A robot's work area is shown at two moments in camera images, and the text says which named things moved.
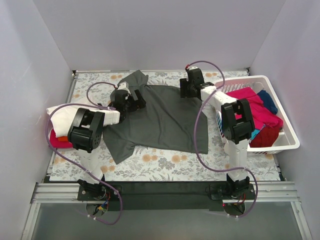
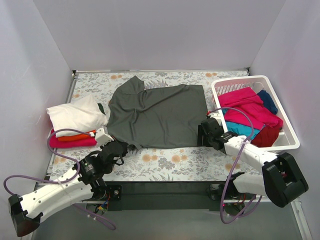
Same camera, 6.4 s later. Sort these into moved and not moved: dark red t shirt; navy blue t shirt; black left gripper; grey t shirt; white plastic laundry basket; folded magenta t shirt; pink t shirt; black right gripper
Moved: grey t shirt; black right gripper; black left gripper
Not moved: navy blue t shirt; folded magenta t shirt; dark red t shirt; pink t shirt; white plastic laundry basket
